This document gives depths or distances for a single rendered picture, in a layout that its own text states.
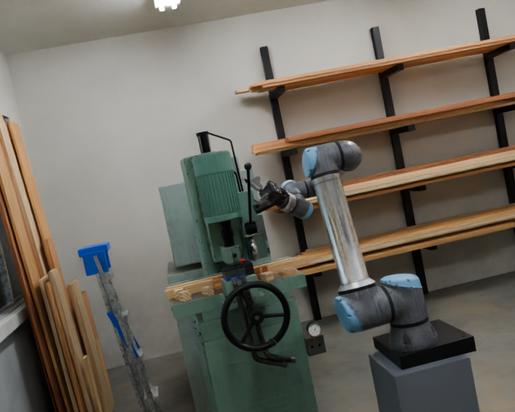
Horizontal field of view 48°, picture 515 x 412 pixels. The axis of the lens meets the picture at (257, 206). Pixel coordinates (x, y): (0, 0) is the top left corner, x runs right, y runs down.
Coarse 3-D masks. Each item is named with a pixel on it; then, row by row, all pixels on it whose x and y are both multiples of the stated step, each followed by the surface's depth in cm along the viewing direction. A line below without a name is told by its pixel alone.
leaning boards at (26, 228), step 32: (0, 128) 373; (0, 160) 348; (0, 192) 341; (32, 192) 404; (32, 224) 384; (32, 256) 359; (32, 288) 345; (64, 288) 376; (32, 320) 341; (64, 320) 350; (64, 352) 345; (96, 352) 389; (64, 384) 353; (96, 384) 377
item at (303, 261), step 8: (280, 264) 272; (288, 264) 273; (296, 264) 274; (304, 264) 275; (208, 280) 266; (176, 288) 264; (184, 288) 263; (192, 288) 264; (200, 288) 265; (168, 296) 262
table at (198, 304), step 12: (276, 276) 263; (288, 276) 258; (300, 276) 258; (288, 288) 257; (192, 300) 249; (204, 300) 250; (216, 300) 251; (264, 300) 245; (180, 312) 248; (192, 312) 249
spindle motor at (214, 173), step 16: (192, 160) 263; (208, 160) 257; (224, 160) 259; (208, 176) 257; (224, 176) 259; (208, 192) 258; (224, 192) 259; (208, 208) 260; (224, 208) 259; (240, 208) 265
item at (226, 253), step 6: (222, 246) 275; (234, 246) 266; (222, 252) 269; (228, 252) 263; (234, 252) 263; (222, 258) 274; (228, 258) 263; (234, 258) 264; (240, 258) 264; (234, 264) 268
